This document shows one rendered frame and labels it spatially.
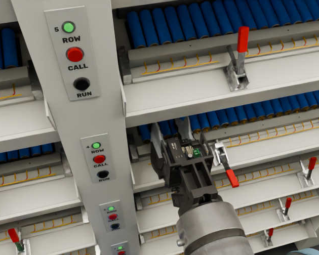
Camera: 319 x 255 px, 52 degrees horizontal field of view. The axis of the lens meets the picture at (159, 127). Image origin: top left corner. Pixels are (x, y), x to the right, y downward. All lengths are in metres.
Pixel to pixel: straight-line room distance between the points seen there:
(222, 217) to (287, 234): 0.85
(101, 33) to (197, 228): 0.28
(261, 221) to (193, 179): 0.58
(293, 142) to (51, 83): 0.51
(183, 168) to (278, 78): 0.21
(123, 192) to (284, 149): 0.34
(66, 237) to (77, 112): 0.42
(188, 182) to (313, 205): 0.70
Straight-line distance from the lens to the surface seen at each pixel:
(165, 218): 0.80
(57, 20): 0.36
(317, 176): 0.95
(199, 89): 0.50
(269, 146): 0.70
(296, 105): 0.74
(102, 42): 0.38
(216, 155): 0.64
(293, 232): 1.31
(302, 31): 0.58
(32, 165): 0.63
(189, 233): 0.46
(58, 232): 0.81
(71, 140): 0.48
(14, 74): 0.49
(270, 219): 1.07
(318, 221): 1.25
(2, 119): 0.49
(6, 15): 0.38
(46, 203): 0.63
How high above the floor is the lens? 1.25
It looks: 48 degrees down
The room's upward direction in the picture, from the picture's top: straight up
